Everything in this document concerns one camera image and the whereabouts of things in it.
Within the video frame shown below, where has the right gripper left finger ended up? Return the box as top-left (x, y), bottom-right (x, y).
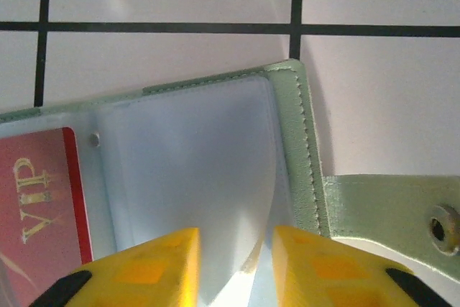
top-left (28, 226), bottom-right (201, 307)

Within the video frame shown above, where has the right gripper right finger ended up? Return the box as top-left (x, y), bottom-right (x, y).
top-left (271, 225), bottom-right (451, 307)

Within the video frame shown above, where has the red VIP card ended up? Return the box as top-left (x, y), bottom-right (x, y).
top-left (0, 126), bottom-right (95, 307)

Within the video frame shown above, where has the green card holder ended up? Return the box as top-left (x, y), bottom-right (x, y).
top-left (0, 58), bottom-right (460, 307)

